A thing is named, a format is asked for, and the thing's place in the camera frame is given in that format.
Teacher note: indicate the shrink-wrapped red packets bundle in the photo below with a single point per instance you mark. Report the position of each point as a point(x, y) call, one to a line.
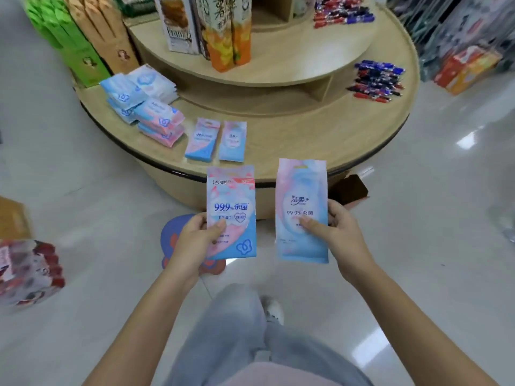
point(28, 273)

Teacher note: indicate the person's white shoe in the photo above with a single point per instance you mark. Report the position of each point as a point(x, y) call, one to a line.
point(272, 309)

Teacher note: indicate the person's left thumb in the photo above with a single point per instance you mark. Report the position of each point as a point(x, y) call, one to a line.
point(215, 233)

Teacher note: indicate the round wooden display table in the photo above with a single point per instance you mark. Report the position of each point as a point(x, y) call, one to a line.
point(301, 132)

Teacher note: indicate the row of tan boxes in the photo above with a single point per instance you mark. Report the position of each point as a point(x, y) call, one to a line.
point(108, 36)

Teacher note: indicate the person's right hand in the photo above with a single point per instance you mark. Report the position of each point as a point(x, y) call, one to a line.
point(346, 241)

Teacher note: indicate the blue flower floor mat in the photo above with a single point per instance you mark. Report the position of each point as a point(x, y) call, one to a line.
point(174, 233)

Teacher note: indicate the brown cardboard piece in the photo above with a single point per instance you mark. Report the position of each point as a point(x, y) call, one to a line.
point(348, 192)

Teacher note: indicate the flower print wipes packet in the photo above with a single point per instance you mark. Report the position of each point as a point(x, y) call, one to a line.
point(203, 138)
point(231, 196)

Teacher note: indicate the pale pink blue wipes packet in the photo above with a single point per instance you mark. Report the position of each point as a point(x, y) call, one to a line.
point(301, 184)
point(233, 140)

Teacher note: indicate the person's right thumb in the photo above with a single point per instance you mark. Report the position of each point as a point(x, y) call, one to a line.
point(314, 225)

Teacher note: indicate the row of green boxes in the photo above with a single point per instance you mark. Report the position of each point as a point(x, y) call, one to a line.
point(68, 40)

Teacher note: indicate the person's jeans legs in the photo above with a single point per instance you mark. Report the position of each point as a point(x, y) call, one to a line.
point(249, 341)

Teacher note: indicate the orange red boxes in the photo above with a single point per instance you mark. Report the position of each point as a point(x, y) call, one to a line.
point(466, 70)

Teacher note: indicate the green white packets stack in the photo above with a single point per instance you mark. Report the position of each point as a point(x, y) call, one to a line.
point(134, 5)

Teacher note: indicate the dark tall snack box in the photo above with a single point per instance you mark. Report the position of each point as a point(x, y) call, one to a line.
point(201, 20)

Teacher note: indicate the orange tall snack box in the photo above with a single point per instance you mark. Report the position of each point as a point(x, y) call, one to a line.
point(242, 32)
point(217, 40)

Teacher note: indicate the person's left forearm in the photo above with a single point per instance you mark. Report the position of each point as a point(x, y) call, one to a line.
point(149, 329)

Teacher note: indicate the brown cardboard box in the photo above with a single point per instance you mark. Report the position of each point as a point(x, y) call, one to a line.
point(14, 219)

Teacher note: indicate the white snack box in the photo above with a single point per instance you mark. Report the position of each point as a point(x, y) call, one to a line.
point(175, 24)

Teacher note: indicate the person's left hand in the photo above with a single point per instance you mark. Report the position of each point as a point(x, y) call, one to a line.
point(189, 249)

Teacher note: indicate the person's right forearm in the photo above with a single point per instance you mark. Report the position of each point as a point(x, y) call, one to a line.
point(410, 329)

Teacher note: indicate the pile of wet wipe packs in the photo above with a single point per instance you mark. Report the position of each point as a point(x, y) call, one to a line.
point(141, 100)

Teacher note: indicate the shelf with hanging goods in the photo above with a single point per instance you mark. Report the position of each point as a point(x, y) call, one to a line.
point(450, 24)

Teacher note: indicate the heap of red blue pens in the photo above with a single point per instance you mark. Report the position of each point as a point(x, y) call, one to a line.
point(376, 80)
point(342, 11)

